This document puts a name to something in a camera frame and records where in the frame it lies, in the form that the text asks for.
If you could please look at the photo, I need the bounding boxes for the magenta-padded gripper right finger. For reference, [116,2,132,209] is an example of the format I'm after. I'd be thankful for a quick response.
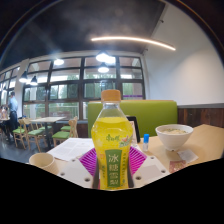
[126,146,171,190]

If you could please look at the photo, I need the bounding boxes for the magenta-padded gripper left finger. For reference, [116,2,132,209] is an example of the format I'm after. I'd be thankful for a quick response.
[57,147,101,190]

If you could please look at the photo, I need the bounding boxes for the yellow drink bottle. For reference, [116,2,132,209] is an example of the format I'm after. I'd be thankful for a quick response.
[90,88,134,191]

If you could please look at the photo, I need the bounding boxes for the open white booklet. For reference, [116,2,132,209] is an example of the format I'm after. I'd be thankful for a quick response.
[46,137,96,163]

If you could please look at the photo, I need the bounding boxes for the red patterned sachet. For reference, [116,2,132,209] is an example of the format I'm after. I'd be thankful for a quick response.
[168,159,188,174]

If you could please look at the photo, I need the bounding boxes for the small blue-capped bottle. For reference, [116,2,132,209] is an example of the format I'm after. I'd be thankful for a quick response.
[142,133,151,153]

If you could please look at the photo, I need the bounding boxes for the white mug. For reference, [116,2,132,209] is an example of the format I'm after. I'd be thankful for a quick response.
[28,152,60,176]

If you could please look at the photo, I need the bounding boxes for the white bowl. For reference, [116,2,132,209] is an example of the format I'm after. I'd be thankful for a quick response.
[154,123,195,152]

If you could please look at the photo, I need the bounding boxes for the white paper sachet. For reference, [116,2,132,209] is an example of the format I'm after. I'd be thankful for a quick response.
[176,148,200,164]

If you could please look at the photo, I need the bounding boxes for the wooden chairs with green seats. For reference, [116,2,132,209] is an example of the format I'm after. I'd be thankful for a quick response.
[12,115,79,149]

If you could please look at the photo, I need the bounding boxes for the green upholstered bench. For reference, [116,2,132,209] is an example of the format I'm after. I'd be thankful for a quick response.
[87,99,179,138]

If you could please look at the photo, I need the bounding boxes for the light wooden dining table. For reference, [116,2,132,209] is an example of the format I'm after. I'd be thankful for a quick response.
[29,116,66,148]

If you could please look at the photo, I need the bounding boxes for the large dark-framed window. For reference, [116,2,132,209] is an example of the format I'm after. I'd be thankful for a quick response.
[0,55,147,121]

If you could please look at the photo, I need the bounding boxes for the person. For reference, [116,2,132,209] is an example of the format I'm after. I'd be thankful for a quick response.
[0,105,10,138]
[7,90,20,134]

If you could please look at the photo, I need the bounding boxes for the round pendant lamps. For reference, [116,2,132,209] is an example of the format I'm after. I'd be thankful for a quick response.
[18,51,116,87]

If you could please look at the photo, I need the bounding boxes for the curved linear ceiling light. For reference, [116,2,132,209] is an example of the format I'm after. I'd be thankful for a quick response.
[90,35,177,52]

